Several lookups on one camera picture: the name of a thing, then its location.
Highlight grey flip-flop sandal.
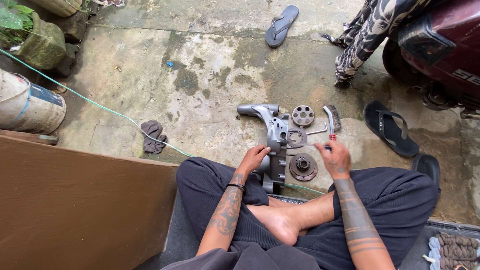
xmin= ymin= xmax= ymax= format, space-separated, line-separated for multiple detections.
xmin=265 ymin=5 xmax=300 ymax=48

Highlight braided grey floor mat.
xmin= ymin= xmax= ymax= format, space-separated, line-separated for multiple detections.
xmin=423 ymin=232 xmax=480 ymax=270

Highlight brown wooden board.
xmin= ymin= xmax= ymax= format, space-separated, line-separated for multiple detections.
xmin=0 ymin=135 xmax=180 ymax=270

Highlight person's bare foot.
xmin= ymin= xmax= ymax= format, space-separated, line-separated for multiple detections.
xmin=245 ymin=190 xmax=337 ymax=247

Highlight rusty gear drum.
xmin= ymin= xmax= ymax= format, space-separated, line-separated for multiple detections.
xmin=289 ymin=152 xmax=319 ymax=182

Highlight weathered wooden plank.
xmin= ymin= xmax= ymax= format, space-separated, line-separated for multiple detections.
xmin=0 ymin=129 xmax=59 ymax=146

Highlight toothed metal ring plate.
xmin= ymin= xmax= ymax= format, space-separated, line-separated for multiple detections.
xmin=286 ymin=128 xmax=308 ymax=149

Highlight person's left hand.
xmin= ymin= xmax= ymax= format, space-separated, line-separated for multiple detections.
xmin=238 ymin=145 xmax=271 ymax=175

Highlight green hose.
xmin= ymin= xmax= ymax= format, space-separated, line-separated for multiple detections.
xmin=0 ymin=48 xmax=325 ymax=195

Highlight black and white patterned cloth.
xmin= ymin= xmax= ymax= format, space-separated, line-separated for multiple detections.
xmin=321 ymin=0 xmax=432 ymax=89

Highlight bent metal hex key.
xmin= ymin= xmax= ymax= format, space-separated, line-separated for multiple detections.
xmin=306 ymin=122 xmax=328 ymax=136

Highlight round perforated metal disc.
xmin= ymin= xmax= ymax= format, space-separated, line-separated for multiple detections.
xmin=291 ymin=105 xmax=316 ymax=127

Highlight grey rag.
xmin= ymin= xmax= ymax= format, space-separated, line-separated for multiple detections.
xmin=140 ymin=120 xmax=168 ymax=155

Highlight grey metal engine case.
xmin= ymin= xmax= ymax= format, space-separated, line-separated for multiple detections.
xmin=236 ymin=103 xmax=292 ymax=194

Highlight maroon motorcycle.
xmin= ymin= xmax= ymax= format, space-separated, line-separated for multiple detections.
xmin=382 ymin=0 xmax=480 ymax=121

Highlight black flip-flop sandal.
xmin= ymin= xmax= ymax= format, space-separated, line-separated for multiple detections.
xmin=362 ymin=99 xmax=420 ymax=158
xmin=411 ymin=153 xmax=442 ymax=196

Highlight white plastic bucket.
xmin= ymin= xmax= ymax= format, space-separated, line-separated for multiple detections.
xmin=0 ymin=68 xmax=67 ymax=136

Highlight wire brush with red tip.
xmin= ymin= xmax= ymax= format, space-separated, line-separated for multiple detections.
xmin=323 ymin=104 xmax=342 ymax=141

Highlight person's right hand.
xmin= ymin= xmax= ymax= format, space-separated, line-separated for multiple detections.
xmin=314 ymin=140 xmax=352 ymax=181

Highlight person's black trousers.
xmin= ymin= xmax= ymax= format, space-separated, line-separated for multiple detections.
xmin=160 ymin=156 xmax=440 ymax=270

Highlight black wrist bracelet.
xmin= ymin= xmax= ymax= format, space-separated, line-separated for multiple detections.
xmin=226 ymin=182 xmax=248 ymax=195

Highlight mossy stone planter with plant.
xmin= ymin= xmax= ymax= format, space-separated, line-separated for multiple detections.
xmin=0 ymin=0 xmax=67 ymax=71

